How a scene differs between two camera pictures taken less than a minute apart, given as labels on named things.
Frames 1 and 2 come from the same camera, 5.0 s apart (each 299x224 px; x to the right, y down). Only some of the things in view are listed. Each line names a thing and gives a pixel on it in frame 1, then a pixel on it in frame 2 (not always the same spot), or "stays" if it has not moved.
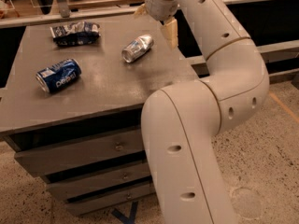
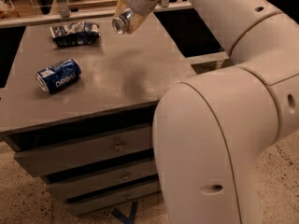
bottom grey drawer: [85, 205] stays
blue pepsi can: [59, 76] stays
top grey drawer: [65, 156] stays
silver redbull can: [137, 48] -> [120, 22]
